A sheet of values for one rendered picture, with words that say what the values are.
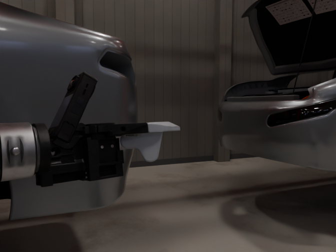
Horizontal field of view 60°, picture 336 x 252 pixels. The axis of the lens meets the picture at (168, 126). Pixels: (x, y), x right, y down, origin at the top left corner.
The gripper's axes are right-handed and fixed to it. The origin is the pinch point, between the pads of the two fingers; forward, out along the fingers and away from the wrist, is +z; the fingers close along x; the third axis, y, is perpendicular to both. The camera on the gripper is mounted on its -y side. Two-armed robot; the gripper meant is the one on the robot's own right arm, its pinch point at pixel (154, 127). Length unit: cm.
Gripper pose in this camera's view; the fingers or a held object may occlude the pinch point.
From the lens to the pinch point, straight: 51.8
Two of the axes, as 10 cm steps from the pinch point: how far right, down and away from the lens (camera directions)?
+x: 5.9, -0.8, -8.0
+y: 0.8, 10.0, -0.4
